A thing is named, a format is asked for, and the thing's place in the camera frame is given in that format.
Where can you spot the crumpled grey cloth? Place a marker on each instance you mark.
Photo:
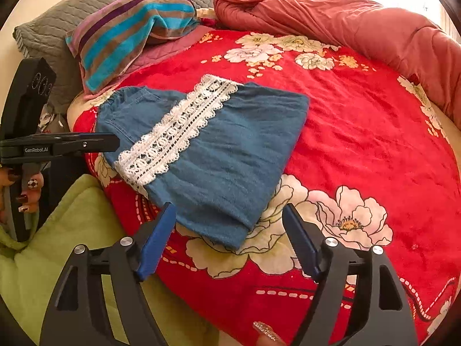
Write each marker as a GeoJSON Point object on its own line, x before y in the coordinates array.
{"type": "Point", "coordinates": [54, 120]}

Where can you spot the red floral blanket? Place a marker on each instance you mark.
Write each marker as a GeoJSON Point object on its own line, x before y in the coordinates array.
{"type": "Point", "coordinates": [360, 133]}

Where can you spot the person's right hand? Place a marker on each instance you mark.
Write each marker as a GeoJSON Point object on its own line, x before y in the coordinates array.
{"type": "Point", "coordinates": [268, 337]}

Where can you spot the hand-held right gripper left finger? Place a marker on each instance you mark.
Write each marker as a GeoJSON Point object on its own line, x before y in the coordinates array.
{"type": "Point", "coordinates": [158, 241]}

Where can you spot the pink-red duvet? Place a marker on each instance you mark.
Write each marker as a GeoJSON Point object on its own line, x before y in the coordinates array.
{"type": "Point", "coordinates": [324, 18]}

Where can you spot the large grey quilted pillow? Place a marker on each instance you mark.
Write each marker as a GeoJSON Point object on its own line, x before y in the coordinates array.
{"type": "Point", "coordinates": [72, 10]}

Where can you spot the blue pants with lace trim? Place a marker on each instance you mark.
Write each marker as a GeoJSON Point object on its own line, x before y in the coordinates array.
{"type": "Point", "coordinates": [234, 151]}

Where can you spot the beige bed sheet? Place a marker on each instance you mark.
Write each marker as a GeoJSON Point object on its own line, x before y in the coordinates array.
{"type": "Point", "coordinates": [452, 129]}

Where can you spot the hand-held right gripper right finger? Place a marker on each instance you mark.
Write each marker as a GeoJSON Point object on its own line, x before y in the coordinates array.
{"type": "Point", "coordinates": [302, 241]}

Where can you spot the green fleece blanket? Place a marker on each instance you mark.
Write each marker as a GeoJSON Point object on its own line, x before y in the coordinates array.
{"type": "Point", "coordinates": [72, 216]}

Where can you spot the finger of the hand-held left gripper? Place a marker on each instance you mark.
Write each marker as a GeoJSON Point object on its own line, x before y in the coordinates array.
{"type": "Point", "coordinates": [68, 137]}
{"type": "Point", "coordinates": [101, 144]}

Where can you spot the yellow floral cloth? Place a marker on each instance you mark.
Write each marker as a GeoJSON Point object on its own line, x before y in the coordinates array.
{"type": "Point", "coordinates": [207, 16]}

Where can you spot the person's left hand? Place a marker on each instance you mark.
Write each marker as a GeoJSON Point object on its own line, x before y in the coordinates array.
{"type": "Point", "coordinates": [34, 183]}

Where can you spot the striped pillow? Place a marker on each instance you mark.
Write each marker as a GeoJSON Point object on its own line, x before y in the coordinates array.
{"type": "Point", "coordinates": [119, 39]}

